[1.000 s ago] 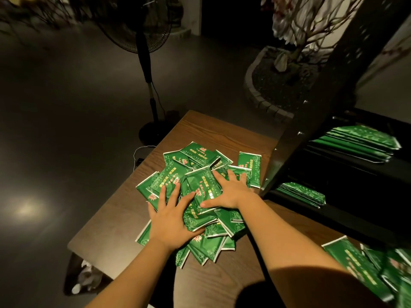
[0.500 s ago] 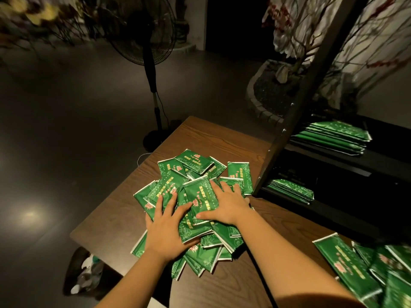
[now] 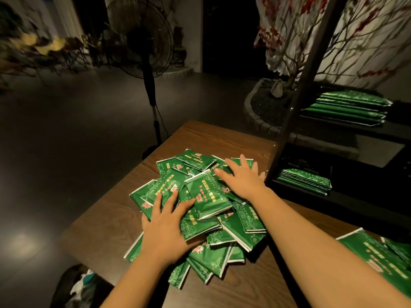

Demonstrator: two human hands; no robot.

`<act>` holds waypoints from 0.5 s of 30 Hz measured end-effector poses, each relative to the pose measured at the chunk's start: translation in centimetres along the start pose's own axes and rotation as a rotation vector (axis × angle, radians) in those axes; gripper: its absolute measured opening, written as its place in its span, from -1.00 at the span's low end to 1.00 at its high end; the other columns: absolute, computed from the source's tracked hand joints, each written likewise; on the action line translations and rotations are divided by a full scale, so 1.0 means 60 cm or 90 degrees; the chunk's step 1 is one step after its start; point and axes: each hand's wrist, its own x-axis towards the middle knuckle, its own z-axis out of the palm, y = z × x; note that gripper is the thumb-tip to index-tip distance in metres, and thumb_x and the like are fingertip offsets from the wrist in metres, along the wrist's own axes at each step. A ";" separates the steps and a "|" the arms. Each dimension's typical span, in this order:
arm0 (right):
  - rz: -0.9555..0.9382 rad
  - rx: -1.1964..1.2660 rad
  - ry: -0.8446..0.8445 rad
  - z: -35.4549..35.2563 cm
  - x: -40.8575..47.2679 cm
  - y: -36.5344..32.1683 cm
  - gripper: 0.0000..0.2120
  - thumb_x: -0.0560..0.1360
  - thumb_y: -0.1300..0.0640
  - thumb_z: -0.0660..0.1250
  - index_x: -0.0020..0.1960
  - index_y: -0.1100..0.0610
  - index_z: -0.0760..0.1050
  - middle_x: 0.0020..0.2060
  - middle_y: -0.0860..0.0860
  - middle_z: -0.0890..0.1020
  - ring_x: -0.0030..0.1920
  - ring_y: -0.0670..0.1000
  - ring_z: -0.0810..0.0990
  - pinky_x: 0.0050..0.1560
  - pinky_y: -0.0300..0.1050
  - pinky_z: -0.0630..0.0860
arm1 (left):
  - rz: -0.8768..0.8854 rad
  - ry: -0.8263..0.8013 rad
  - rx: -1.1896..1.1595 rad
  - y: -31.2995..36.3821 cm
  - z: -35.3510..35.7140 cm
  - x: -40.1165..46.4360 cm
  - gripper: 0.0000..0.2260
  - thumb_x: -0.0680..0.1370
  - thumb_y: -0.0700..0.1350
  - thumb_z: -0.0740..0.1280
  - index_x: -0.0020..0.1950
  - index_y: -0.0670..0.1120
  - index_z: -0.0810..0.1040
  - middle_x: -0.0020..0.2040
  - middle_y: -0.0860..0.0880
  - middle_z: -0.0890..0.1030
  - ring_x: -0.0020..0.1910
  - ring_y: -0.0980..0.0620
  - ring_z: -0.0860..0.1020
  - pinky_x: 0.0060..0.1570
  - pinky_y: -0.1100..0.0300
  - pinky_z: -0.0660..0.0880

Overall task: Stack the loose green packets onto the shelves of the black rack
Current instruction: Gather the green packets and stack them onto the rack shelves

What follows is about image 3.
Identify pile of green packets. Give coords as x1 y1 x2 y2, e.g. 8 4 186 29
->
124 148 411 298

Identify person's right hand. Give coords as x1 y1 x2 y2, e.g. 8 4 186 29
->
213 153 268 204

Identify black trash bin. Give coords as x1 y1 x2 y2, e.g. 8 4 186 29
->
50 264 115 308

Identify dark vase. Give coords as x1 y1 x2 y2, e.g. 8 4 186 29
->
171 25 189 67

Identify person's left hand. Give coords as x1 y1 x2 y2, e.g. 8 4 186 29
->
140 188 197 268

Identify black metal shelf rack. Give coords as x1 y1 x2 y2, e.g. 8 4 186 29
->
265 0 411 223

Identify person's right forearm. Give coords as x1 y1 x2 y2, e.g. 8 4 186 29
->
250 186 411 308

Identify red berry branches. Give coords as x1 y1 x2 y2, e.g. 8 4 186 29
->
255 0 411 98

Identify person's left forearm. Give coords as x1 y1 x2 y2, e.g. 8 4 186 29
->
101 250 176 308

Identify black standing fan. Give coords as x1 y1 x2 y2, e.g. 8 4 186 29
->
106 0 176 159

